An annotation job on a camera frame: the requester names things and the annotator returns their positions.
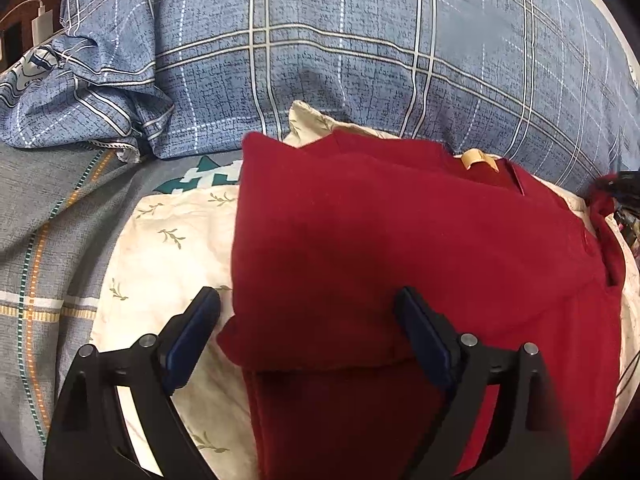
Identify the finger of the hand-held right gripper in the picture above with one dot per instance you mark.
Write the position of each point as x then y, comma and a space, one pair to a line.
622, 182

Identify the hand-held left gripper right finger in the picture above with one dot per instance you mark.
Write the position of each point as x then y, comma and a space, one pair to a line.
422, 335

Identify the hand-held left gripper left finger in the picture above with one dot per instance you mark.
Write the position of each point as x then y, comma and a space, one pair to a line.
192, 330

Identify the dark red garment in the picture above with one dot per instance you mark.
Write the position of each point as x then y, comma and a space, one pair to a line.
360, 230

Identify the cream leaf-print pillow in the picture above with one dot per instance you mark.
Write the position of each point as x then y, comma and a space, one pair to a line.
170, 260

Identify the grey patterned bed sheet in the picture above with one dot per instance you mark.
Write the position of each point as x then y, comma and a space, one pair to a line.
50, 200

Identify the blue plaid quilt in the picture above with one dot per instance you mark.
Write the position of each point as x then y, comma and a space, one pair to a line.
350, 45

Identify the white charger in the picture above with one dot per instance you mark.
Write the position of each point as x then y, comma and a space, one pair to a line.
42, 25

